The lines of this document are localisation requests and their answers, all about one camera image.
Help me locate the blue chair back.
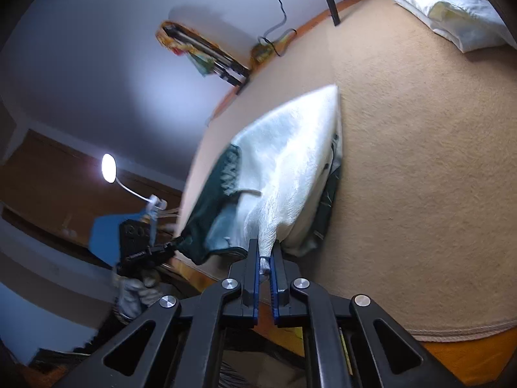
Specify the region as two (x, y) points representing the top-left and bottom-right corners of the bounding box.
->
(89, 211), (150, 266)

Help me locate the colourful patterned scarf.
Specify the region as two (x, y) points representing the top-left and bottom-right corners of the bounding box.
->
(155, 21), (216, 76)

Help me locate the black power cable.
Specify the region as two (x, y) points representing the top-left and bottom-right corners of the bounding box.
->
(256, 0), (298, 59)

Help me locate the brown wooden door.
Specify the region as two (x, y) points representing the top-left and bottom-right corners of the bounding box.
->
(0, 129), (187, 259)

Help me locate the folded white cloth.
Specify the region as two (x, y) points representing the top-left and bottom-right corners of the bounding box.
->
(394, 0), (516, 53)

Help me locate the white clip desk lamp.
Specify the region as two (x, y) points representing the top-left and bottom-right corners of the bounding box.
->
(101, 152), (180, 228)

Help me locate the left gloved hand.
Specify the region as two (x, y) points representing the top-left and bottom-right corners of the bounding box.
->
(112, 267), (163, 324)

